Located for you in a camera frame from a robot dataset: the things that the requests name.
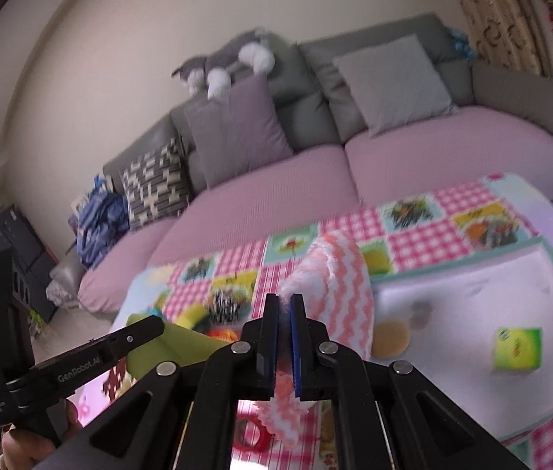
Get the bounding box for lime green cloth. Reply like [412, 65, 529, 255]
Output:
[127, 317, 229, 380]

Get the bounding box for red tape ring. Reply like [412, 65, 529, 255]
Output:
[234, 415, 276, 453]

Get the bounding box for leopard print scrunchie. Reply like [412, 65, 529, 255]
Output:
[208, 290, 241, 325]

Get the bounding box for green tissue pack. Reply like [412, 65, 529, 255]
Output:
[493, 327, 543, 371]

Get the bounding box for pink white chevron towel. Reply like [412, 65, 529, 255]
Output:
[257, 230, 374, 450]

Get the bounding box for yellow green sponge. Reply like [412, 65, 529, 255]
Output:
[175, 302, 209, 330]

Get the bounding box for person's left hand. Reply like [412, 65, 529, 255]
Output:
[0, 398, 82, 470]

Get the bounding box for pink checkered tablecloth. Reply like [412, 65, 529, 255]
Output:
[114, 174, 553, 469]

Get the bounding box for black cabinet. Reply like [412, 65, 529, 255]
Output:
[0, 205, 58, 323]

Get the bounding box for white tray teal rim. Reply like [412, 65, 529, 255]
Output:
[373, 238, 553, 439]

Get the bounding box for blue crumpled clothes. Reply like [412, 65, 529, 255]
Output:
[68, 174, 130, 269]

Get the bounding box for black white patterned cushion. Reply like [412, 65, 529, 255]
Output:
[120, 138, 191, 231]

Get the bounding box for purple grey cushion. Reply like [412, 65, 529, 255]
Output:
[185, 74, 293, 188]

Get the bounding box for grey sofa pink cover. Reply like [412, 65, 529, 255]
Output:
[46, 13, 553, 313]

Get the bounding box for light grey cushion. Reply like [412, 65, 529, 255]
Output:
[333, 34, 458, 136]

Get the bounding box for grey husky plush toy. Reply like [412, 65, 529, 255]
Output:
[170, 28, 276, 100]

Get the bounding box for beige patterned curtain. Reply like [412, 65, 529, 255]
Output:
[458, 0, 553, 79]

